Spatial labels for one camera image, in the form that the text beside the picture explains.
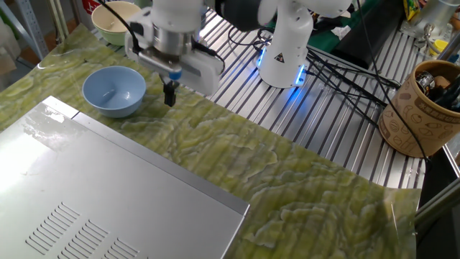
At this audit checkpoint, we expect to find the red and white sign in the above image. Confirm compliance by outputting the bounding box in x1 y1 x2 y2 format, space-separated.
81 0 105 16

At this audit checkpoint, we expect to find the long thin black cable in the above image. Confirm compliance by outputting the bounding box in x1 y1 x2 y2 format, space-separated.
359 0 431 165

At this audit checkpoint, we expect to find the grey metal shelf rack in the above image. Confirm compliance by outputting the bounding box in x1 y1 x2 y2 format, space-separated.
0 0 50 61

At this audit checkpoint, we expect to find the black handled tool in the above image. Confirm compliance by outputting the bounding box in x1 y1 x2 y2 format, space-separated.
427 75 460 112

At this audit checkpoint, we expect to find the yellow snack packet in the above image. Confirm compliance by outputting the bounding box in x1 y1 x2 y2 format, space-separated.
402 0 422 22

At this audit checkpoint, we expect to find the black base cable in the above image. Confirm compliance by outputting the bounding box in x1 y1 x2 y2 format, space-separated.
307 53 389 127
305 46 402 90

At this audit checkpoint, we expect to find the beige pipe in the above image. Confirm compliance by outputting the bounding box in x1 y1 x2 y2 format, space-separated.
47 0 70 45

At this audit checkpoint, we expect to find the cream and green bowl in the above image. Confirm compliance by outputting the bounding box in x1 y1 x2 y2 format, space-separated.
91 1 142 47

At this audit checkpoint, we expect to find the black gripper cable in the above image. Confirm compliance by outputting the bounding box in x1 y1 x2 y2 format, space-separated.
191 38 226 76

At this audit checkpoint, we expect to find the aluminium frame post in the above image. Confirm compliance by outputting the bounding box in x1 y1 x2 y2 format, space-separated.
414 176 460 235

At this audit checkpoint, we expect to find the black camera cable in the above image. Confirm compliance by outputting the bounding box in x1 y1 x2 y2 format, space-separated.
96 0 143 55

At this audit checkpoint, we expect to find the silver tape roll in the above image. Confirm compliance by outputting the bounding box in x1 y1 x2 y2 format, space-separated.
415 70 436 96

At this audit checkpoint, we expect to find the light blue bowl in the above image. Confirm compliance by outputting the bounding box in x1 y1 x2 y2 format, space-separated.
82 65 147 119

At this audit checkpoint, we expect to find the silver microwave oven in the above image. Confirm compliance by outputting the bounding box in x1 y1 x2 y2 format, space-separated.
0 95 250 259

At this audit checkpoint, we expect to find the silver camera with blue end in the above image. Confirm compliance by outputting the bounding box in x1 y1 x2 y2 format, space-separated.
136 46 183 81

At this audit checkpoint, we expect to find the yellow plastic piece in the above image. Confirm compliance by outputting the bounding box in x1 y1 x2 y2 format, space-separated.
429 38 450 58

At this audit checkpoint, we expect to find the white paper scrap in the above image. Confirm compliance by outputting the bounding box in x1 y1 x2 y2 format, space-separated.
330 24 352 41

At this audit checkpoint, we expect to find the long black box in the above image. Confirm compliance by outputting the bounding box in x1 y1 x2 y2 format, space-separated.
330 0 407 70

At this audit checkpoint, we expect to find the black coiled cable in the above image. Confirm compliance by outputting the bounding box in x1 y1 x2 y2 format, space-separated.
228 24 276 53

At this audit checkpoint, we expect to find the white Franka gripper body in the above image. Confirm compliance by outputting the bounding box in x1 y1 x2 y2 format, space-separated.
124 7 224 96

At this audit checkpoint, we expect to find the green cloth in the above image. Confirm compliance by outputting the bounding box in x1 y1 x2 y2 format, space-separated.
307 0 382 55

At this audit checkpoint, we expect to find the green marble pattern mat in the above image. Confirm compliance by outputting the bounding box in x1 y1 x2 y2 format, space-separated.
0 23 422 259

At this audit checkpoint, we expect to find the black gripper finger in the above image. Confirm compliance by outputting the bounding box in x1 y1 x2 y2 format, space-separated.
162 79 173 108
170 80 180 107

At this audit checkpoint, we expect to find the brown printed cardboard tub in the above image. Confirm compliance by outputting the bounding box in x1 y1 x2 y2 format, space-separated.
377 59 460 159

